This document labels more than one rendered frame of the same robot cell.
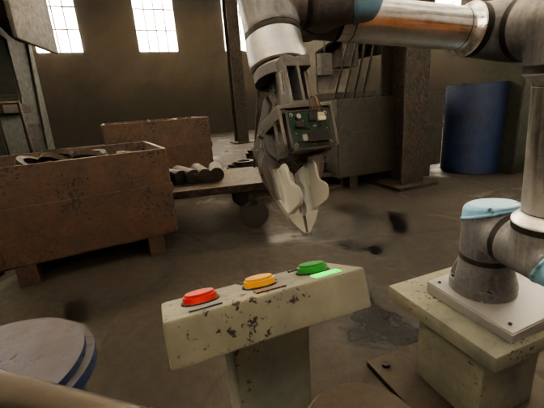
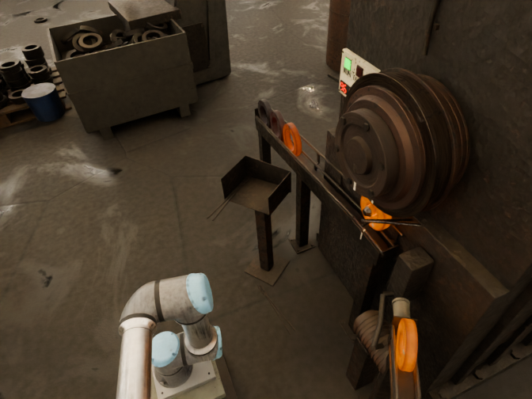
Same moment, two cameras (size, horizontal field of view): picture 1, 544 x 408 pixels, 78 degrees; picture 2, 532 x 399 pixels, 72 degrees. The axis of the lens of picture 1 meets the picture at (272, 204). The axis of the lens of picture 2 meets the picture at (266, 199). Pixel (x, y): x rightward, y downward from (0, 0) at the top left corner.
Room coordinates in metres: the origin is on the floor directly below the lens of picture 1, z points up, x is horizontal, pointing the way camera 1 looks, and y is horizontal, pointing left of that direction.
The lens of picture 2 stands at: (0.33, 0.08, 1.84)
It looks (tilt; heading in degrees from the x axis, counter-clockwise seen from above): 45 degrees down; 270
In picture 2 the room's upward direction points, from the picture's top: 4 degrees counter-clockwise
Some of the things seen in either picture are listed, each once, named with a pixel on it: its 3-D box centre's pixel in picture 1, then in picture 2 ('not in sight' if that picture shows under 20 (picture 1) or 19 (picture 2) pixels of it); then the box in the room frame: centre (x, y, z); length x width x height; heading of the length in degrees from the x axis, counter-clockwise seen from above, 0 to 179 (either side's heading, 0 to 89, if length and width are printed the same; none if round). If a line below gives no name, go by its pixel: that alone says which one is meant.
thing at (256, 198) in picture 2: not in sight; (260, 226); (0.38, -1.23, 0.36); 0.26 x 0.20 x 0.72; 146
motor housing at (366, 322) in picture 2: not in sight; (372, 363); (-0.06, -0.52, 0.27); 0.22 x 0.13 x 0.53; 111
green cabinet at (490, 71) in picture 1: (523, 93); not in sight; (3.52, -2.62, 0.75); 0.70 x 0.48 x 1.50; 111
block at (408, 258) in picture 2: not in sight; (409, 276); (-0.17, -0.66, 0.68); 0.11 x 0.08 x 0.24; 21
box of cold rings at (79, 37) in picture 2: not in sight; (126, 69); (1.55, -3.20, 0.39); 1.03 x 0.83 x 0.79; 25
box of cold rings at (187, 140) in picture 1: (158, 154); not in sight; (3.77, 1.22, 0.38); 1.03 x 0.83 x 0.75; 114
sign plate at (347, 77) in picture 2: not in sight; (359, 83); (-0.05, -1.23, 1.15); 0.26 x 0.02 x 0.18; 111
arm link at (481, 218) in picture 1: (490, 227); (168, 351); (0.74, -0.51, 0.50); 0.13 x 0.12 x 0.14; 10
